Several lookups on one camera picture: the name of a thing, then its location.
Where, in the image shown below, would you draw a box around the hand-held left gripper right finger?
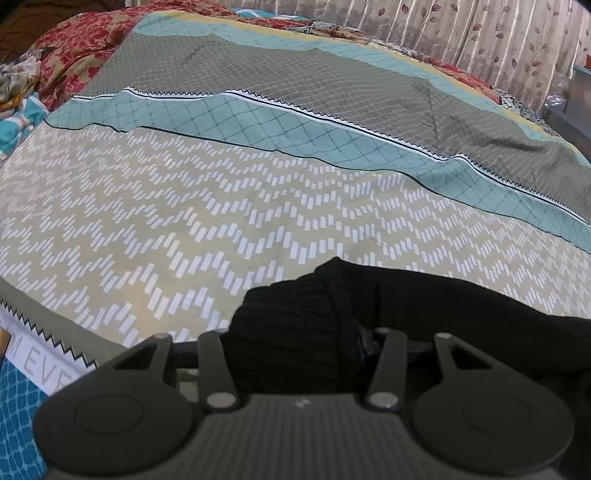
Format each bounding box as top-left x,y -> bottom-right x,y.
364,328 -> 494,412

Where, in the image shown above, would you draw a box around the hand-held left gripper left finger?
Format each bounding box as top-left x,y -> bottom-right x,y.
111,330 -> 240,412

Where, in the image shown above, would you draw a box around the black pants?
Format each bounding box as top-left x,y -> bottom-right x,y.
221,257 -> 591,398

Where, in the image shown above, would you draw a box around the patterned bed sheet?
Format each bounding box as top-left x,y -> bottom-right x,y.
0,8 -> 591,480

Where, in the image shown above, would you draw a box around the teal white patterned cloth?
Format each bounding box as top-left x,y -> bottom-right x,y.
0,91 -> 54,160

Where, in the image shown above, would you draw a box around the dark side table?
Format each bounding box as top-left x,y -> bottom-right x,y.
545,53 -> 591,164

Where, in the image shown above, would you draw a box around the leaf print curtain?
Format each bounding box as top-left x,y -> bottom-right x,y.
222,0 -> 591,112

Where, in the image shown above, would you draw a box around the red floral blanket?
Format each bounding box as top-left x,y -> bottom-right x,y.
34,4 -> 550,123

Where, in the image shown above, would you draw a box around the grey floral cloth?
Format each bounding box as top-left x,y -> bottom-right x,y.
0,48 -> 44,114

